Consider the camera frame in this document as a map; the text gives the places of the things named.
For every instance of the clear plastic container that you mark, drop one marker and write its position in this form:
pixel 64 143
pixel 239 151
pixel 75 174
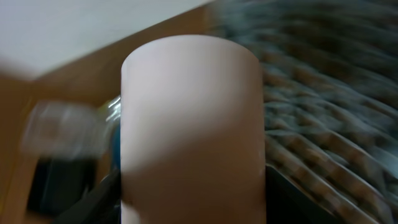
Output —
pixel 63 130

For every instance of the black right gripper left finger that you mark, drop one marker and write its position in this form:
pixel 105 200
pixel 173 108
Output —
pixel 101 206

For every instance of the pink cup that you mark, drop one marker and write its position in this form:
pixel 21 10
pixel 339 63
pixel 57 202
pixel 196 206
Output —
pixel 192 133

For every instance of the blue plate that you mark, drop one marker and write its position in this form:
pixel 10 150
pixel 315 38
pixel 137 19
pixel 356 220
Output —
pixel 115 146

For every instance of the grey dishwasher rack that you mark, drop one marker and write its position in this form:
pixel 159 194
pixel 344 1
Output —
pixel 330 97

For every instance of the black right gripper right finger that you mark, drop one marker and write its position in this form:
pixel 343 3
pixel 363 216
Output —
pixel 286 204

